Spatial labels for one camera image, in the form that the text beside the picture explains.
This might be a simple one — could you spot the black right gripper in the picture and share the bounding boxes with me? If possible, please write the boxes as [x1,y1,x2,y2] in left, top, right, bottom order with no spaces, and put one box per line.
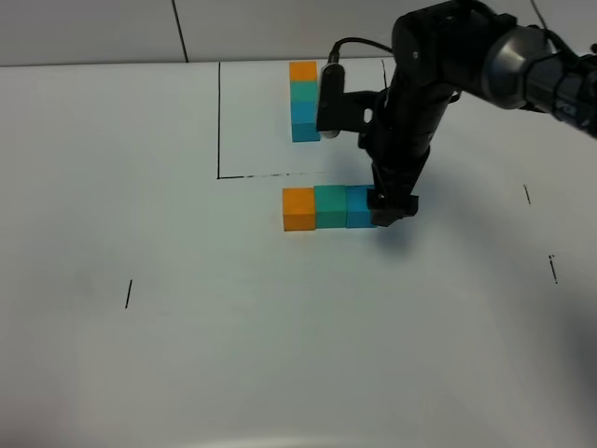
[358,88,460,227]

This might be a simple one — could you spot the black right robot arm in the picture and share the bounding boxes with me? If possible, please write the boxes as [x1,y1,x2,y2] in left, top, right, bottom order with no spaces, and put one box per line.
[361,1,596,227]

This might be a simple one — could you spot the blue template block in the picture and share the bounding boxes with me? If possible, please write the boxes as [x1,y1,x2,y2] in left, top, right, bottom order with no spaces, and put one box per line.
[290,102,321,143]

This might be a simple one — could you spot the green template block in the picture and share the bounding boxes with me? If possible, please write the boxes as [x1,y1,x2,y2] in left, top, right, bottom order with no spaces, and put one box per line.
[290,80,318,104]

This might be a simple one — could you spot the orange template block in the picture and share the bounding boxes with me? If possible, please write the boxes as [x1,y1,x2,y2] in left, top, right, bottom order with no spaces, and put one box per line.
[289,61,318,82]

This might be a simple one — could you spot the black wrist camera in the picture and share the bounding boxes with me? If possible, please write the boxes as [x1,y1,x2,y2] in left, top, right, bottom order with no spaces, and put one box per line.
[316,63,386,139]

